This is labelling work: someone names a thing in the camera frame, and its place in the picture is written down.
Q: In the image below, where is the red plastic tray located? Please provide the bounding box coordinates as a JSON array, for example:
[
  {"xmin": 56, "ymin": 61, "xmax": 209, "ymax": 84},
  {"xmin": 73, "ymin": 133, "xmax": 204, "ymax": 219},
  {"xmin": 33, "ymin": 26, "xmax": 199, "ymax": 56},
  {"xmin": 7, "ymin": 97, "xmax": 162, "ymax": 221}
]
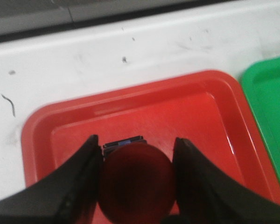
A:
[{"xmin": 21, "ymin": 70, "xmax": 280, "ymax": 205}]

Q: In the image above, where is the green plastic tray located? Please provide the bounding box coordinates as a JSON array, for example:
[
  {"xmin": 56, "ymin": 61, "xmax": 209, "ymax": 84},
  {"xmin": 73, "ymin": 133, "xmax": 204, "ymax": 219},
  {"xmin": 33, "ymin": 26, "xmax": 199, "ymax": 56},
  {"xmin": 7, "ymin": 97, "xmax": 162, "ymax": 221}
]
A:
[{"xmin": 240, "ymin": 57, "xmax": 280, "ymax": 182}]

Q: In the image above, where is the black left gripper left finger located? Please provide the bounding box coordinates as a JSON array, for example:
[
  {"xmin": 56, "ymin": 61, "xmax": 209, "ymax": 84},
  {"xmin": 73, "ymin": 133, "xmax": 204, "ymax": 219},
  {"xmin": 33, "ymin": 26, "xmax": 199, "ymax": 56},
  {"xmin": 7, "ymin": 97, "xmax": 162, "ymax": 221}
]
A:
[{"xmin": 0, "ymin": 135, "xmax": 102, "ymax": 224}]

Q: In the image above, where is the red mushroom push button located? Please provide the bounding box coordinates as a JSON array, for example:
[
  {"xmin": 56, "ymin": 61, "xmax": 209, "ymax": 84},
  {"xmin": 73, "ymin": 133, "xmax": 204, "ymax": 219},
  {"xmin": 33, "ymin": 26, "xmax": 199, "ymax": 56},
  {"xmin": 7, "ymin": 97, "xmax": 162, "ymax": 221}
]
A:
[{"xmin": 98, "ymin": 142, "xmax": 176, "ymax": 224}]

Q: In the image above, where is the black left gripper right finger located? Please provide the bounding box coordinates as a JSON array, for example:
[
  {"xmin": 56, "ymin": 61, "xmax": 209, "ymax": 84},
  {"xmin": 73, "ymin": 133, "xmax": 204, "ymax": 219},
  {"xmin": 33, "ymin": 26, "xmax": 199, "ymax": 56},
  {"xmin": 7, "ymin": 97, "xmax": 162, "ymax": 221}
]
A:
[{"xmin": 161, "ymin": 138, "xmax": 280, "ymax": 224}]

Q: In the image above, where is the grey stone ledge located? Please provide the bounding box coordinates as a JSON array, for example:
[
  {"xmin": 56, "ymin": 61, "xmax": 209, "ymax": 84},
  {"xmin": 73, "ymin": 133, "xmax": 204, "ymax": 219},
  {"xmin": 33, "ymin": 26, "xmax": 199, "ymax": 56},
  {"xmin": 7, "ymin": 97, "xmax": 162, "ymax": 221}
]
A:
[{"xmin": 0, "ymin": 0, "xmax": 224, "ymax": 38}]

